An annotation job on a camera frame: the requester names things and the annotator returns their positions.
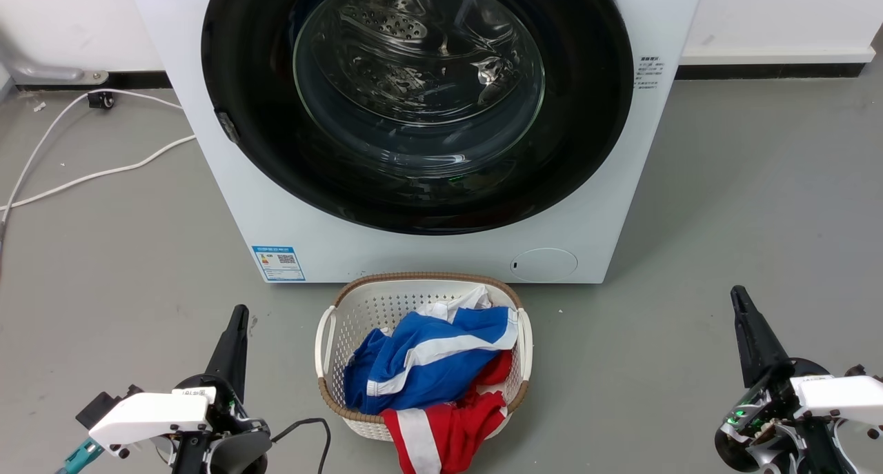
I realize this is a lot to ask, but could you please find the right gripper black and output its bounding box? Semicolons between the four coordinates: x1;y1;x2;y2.
714;285;863;474

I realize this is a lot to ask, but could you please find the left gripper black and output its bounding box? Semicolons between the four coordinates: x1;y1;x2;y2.
171;304;273;474

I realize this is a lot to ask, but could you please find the white front-load washing machine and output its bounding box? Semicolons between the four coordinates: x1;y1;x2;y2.
124;0;708;285

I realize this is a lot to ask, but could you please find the round black glass washer door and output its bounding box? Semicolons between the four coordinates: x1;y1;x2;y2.
201;0;634;235

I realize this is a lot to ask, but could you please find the blue energy label sticker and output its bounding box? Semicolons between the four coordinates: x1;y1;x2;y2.
252;246;306;282

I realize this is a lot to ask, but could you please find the white laundry basket brown rim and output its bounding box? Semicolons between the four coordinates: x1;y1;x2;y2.
315;273;533;442

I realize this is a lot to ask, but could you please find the blue and white garment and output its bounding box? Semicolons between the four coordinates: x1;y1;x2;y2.
344;286;519;415

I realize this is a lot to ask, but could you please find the round white filter cover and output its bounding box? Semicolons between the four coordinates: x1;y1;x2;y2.
510;248;579;282

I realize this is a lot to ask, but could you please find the red and white garment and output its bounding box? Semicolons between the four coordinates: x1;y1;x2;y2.
381;350;515;474

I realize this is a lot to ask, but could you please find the black baseboard strip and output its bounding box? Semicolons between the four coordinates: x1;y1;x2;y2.
675;63;866;80
14;70;172;90

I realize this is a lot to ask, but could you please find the small black text sticker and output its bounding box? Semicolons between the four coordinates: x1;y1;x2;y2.
635;55;662;90

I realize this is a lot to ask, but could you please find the steel washer drum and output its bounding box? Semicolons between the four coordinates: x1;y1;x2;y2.
295;0;546;127

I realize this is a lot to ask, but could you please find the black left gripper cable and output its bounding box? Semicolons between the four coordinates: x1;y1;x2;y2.
271;417;332;474

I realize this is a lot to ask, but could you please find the teal cable connector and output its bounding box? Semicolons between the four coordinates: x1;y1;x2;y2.
55;438;104;474

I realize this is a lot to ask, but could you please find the white power cable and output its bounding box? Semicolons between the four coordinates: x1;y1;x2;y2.
0;135;197;211

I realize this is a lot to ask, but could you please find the thin white hose cable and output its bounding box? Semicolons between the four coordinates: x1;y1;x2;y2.
0;88;183;244

